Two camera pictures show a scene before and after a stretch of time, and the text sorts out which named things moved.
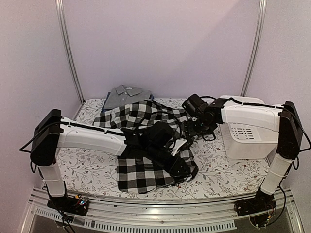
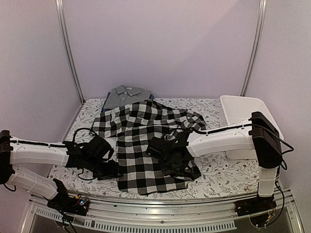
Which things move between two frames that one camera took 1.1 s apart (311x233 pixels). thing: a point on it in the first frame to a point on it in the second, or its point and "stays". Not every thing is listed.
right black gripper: x=190 y=132 to x=166 y=171
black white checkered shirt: x=134 y=176 stays
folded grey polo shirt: x=123 y=95 stays
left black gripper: x=174 y=167 to x=112 y=172
